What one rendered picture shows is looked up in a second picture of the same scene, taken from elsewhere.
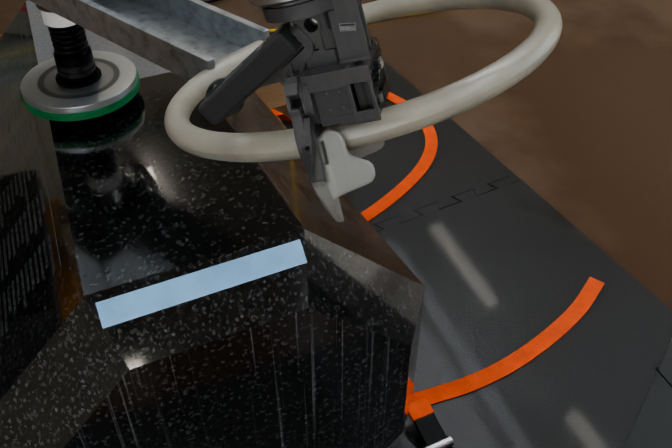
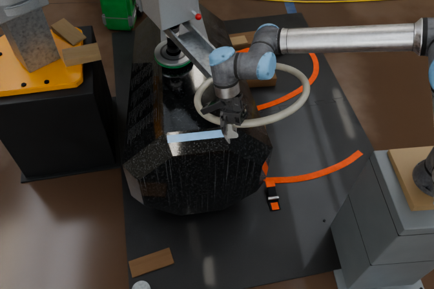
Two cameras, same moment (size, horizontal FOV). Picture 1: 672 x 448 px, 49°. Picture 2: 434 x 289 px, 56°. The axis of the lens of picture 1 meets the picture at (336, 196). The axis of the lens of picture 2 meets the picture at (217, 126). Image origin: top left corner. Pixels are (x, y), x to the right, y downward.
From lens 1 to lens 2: 0.91 m
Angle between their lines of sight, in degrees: 16
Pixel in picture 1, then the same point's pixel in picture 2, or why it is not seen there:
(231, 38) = not seen: hidden behind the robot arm
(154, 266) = (185, 128)
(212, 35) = not seen: hidden behind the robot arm
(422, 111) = (253, 123)
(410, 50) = (323, 22)
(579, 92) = (394, 61)
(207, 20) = not seen: hidden behind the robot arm
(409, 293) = (266, 149)
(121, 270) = (175, 127)
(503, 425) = (299, 197)
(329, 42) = (232, 105)
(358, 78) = (236, 116)
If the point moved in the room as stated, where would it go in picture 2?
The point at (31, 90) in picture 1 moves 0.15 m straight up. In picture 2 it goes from (157, 53) to (155, 32)
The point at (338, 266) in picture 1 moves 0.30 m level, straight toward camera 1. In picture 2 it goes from (241, 138) to (225, 188)
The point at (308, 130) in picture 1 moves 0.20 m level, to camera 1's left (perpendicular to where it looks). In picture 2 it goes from (223, 124) to (172, 111)
